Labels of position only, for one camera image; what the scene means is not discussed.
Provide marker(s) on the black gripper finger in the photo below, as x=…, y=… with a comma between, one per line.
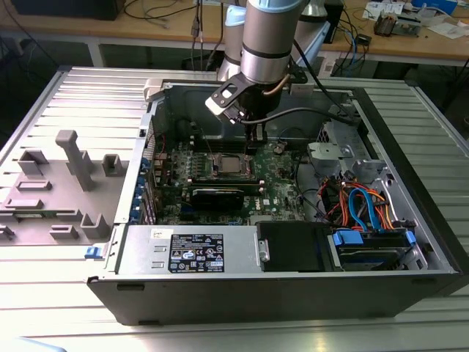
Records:
x=261, y=148
x=251, y=144

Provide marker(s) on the silver CPU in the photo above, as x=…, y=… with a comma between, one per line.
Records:
x=232, y=166

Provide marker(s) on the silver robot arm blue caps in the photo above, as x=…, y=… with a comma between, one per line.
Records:
x=264, y=44

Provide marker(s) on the silver coin cell battery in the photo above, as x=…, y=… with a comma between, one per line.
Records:
x=280, y=147

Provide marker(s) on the green motherboard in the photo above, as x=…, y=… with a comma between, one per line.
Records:
x=278, y=176

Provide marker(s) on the silver metal drive cage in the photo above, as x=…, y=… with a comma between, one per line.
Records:
x=322, y=152

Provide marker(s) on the black graphics card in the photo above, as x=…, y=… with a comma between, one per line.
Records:
x=216, y=201

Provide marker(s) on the black drive box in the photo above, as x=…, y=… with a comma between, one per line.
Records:
x=293, y=245

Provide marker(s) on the grey case latch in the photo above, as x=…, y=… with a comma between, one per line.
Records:
x=152, y=89

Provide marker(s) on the small black adapter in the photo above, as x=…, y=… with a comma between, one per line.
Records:
x=364, y=39

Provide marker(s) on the hard disk in blue carrier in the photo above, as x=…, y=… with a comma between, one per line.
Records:
x=366, y=253

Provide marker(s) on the silver power supply unit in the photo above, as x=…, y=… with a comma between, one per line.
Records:
x=143, y=249

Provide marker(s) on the brown metal heat sink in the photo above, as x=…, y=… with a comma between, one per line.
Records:
x=384, y=25

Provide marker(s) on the white printed leaflet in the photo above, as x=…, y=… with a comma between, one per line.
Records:
x=373, y=9

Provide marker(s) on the black grey PC case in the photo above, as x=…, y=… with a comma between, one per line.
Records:
x=256, y=304

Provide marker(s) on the wooden workbench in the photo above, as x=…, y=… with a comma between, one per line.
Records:
x=403, y=47

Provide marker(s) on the grey electronic device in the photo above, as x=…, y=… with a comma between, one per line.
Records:
x=408, y=23

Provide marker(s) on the blue case latch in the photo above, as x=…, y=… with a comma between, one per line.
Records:
x=91, y=252

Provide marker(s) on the grey parts rack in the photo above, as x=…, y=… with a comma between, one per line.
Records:
x=62, y=183

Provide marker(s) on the white paper sheet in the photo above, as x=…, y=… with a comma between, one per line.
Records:
x=448, y=30

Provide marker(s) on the large black box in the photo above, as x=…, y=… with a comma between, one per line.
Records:
x=66, y=9

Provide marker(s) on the green RAM stick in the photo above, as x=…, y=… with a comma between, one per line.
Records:
x=31, y=216

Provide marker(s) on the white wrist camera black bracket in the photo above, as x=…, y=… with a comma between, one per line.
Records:
x=216, y=104

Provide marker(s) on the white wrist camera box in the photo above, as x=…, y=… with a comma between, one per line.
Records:
x=302, y=91

